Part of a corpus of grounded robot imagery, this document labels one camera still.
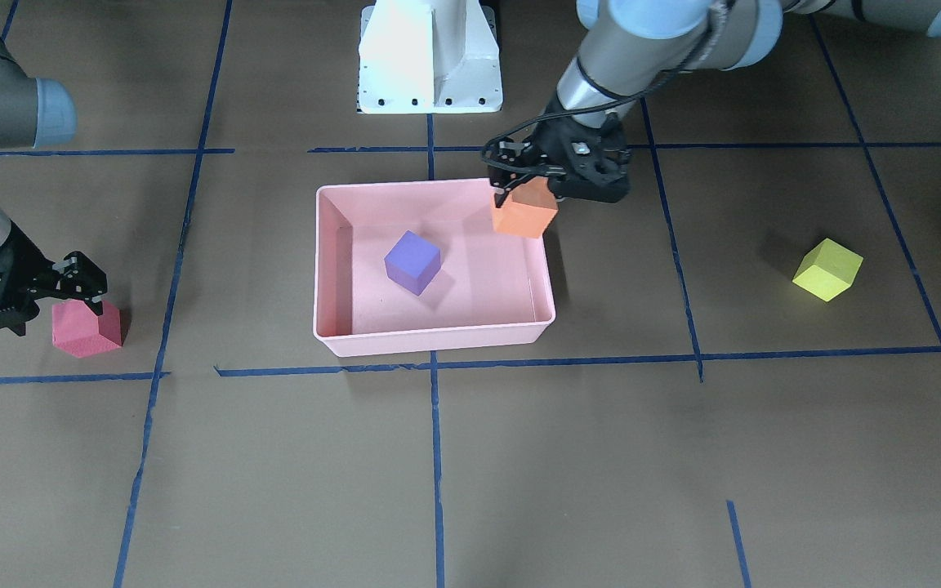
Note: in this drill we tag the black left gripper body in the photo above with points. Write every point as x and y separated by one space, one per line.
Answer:
554 145

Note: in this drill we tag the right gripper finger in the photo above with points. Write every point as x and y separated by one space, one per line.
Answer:
76 265
87 290

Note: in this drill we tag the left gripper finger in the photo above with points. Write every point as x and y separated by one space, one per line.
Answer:
506 151
506 178

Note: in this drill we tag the orange foam block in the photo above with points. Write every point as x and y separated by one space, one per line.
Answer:
527 210

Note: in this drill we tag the purple foam block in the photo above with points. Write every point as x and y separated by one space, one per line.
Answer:
413 262

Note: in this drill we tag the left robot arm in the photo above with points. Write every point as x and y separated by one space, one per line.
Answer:
633 48

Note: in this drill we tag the pink plastic bin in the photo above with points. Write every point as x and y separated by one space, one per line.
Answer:
491 288

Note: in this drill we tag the red foam block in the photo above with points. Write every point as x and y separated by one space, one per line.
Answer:
79 331

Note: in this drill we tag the yellow foam block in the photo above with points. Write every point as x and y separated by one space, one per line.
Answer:
828 270

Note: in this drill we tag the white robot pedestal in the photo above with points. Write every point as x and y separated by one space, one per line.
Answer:
420 57

